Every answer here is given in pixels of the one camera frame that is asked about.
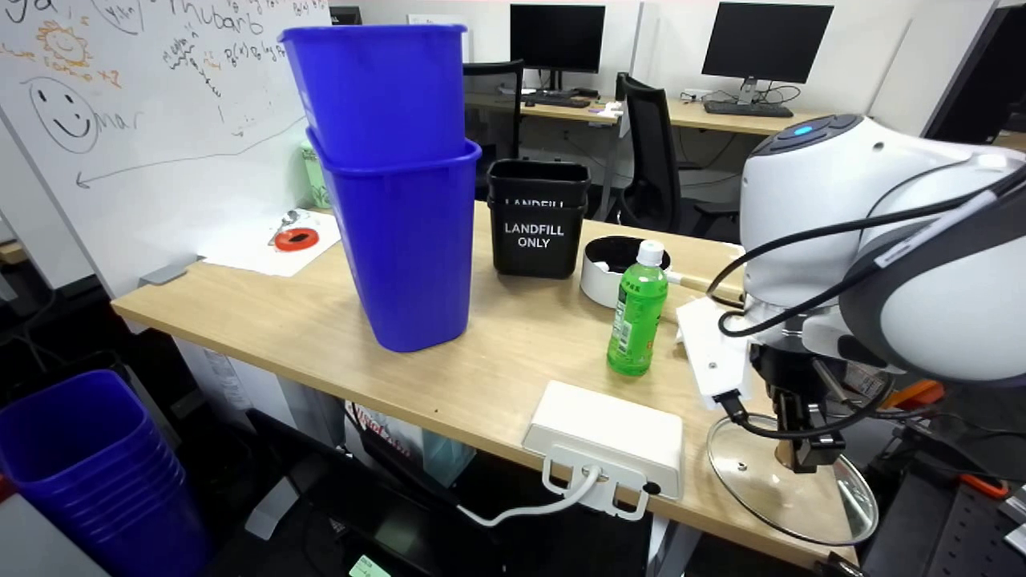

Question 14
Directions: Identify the large written whiteboard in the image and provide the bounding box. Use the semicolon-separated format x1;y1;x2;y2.
0;0;337;297

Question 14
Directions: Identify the stack of blue bins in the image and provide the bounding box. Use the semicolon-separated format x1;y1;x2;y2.
0;367;212;577

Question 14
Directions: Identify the white paper sheet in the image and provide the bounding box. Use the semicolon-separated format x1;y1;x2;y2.
194;204;344;281

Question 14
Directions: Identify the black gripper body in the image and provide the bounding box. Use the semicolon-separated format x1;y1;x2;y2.
751;341;860;431

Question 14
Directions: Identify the red tape roll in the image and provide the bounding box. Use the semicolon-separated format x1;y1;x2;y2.
272;223;321;257

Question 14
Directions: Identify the glass lid wooden knob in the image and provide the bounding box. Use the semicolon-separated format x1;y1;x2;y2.
701;414;881;551

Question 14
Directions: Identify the white pot wooden handle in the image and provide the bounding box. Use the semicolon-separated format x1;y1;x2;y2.
578;234;746;313

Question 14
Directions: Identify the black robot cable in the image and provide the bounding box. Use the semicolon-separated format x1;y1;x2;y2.
713;158;1026;444

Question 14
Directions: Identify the blue paper recycling bin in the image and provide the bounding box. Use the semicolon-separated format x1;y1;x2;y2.
303;124;483;355
278;24;470;170

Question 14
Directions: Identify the orange clamp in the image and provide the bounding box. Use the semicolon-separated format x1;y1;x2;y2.
954;470;1012;507
884;374;948;417

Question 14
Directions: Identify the black landfill bin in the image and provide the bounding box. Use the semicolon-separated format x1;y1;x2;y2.
483;158;592;281

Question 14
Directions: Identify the grey whiteboard eraser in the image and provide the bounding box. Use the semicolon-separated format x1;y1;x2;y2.
137;253;208;290

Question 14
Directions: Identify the black mesh office chair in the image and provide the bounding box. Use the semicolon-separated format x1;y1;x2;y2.
460;62;528;204

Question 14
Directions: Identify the large black screen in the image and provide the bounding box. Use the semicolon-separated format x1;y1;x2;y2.
922;0;1026;149

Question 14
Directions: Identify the black keyboard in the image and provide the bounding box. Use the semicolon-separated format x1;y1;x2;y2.
522;89;597;111
701;97;797;122

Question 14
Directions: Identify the wooden office desk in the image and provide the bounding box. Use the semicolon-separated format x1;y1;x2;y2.
465;88;826;140

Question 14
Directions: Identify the black fabric office chair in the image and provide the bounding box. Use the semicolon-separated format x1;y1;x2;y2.
613;70;743;243

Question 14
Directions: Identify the white power strip box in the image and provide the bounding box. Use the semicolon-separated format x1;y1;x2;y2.
522;379;685;507

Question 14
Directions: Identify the white power cable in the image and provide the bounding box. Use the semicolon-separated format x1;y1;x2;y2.
451;456;656;531

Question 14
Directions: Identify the black computer monitor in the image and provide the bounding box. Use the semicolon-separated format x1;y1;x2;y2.
506;0;608;93
698;0;838;109

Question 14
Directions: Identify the green wipes container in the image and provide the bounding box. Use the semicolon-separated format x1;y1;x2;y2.
295;140;329;215

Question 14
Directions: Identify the green tea bottle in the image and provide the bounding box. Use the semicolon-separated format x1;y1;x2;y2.
603;236;674;379

